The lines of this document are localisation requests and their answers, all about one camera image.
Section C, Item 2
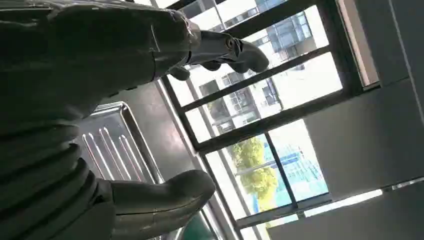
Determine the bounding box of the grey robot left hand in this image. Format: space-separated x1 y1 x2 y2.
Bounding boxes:
0 0 270 240

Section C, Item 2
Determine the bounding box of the ribbed steel tray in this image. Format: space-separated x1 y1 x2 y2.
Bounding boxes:
73 101 166 185

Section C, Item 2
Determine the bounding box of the ribbed grey left arm sleeve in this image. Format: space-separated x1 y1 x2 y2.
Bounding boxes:
0 124 100 240

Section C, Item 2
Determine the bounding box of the glass-fronted building outside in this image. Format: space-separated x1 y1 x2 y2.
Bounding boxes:
198 10 329 134

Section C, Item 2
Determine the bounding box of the yellow-green tree outside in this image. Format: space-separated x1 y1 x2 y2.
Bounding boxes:
228 136 279 213

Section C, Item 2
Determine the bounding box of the green rounded object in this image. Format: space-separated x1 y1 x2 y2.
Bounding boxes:
180 213 218 240

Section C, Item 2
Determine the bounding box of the long white light strip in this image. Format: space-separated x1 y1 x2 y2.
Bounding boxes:
303 177 424 219

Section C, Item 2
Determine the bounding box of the dark window frame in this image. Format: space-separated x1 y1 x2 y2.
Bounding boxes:
158 0 382 240

